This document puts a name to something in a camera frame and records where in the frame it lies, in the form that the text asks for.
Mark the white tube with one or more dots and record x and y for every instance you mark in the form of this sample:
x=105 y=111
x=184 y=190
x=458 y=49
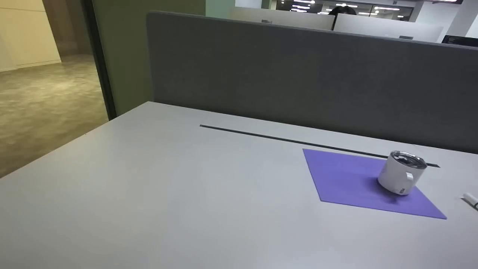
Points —
x=471 y=200

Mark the white rear divider panel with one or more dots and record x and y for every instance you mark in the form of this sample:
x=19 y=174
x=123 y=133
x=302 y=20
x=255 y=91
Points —
x=355 y=24

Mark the grey desk divider panel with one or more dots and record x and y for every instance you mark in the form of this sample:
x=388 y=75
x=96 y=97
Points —
x=386 y=88

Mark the purple square mat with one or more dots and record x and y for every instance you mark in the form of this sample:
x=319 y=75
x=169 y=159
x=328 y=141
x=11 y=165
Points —
x=353 y=181

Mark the white mug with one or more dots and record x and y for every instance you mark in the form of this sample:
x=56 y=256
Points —
x=401 y=172

